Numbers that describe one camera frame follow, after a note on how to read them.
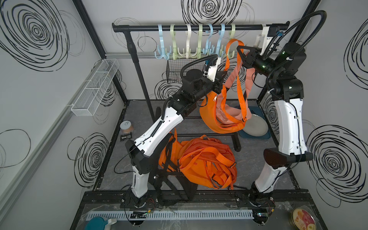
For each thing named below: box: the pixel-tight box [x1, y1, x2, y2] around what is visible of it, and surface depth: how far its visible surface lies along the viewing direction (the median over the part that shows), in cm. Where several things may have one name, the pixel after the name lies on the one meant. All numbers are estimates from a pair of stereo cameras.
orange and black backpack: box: [148, 127, 197, 205], surface depth 82 cm
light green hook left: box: [169, 23, 185, 60], surface depth 57 cm
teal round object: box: [84, 216, 109, 230], surface depth 63 cm
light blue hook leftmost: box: [154, 23, 172, 60], surface depth 58 cm
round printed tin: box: [291, 208, 317, 230], surface depth 67 cm
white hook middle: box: [185, 23, 194, 59], surface depth 56 cm
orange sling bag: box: [199, 38, 247, 134], surface depth 71 cm
